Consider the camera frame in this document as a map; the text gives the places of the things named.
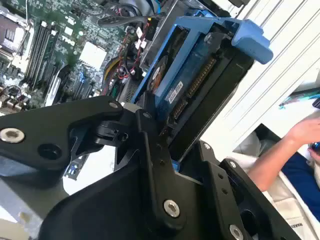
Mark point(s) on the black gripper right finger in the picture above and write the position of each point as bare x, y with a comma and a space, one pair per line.
250, 200

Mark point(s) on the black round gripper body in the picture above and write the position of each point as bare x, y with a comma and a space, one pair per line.
112, 212

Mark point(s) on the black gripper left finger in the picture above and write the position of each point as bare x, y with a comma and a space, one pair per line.
50, 130

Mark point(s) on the hard disk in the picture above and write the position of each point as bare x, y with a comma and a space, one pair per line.
200, 75

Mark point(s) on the person's hand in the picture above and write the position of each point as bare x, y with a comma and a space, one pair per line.
307, 127

